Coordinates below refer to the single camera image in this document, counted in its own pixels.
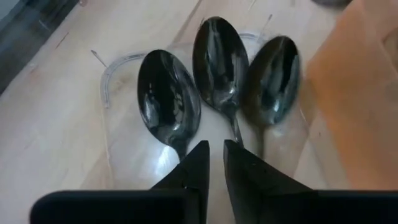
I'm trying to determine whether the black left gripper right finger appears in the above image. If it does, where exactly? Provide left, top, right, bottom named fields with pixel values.
left=223, top=139, right=398, bottom=224

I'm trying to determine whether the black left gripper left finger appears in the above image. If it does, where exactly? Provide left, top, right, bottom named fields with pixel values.
left=29, top=140, right=210, bottom=224

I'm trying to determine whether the low clear plastic bin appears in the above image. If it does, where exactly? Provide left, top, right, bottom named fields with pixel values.
left=99, top=0, right=315, bottom=190

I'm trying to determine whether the black table frame rail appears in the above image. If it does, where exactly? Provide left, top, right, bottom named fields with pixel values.
left=0, top=0, right=78, bottom=94

